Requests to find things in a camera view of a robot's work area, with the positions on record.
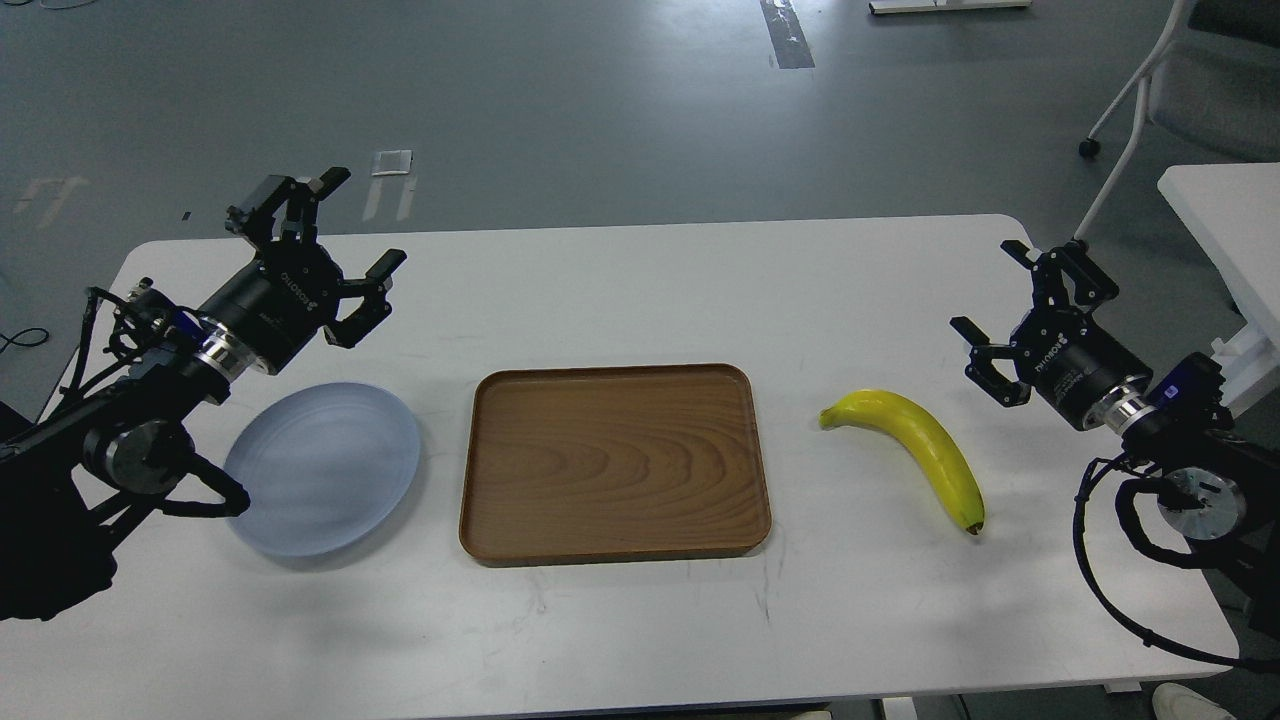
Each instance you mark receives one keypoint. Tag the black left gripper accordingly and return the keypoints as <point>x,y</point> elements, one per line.
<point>292,288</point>

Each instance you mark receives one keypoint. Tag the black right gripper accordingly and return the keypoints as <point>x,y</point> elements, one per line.
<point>1058,349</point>

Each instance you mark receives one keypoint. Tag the yellow banana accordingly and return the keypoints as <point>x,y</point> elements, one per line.
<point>933,449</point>

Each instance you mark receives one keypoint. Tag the light blue plate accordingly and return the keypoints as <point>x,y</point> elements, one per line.
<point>323,468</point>

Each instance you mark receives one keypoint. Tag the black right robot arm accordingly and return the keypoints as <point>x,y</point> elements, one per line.
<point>1194,489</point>

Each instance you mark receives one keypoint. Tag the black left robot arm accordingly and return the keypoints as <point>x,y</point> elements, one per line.
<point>115,448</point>

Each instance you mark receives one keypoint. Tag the white side table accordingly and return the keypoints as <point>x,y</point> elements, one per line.
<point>1232,211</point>

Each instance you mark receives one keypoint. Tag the white office chair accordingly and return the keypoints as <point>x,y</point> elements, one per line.
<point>1212,79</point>

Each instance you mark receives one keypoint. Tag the brown wooden tray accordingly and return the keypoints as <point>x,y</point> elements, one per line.
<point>613,464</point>

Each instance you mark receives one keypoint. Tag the white shoe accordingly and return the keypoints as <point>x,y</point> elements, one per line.
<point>1179,702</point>

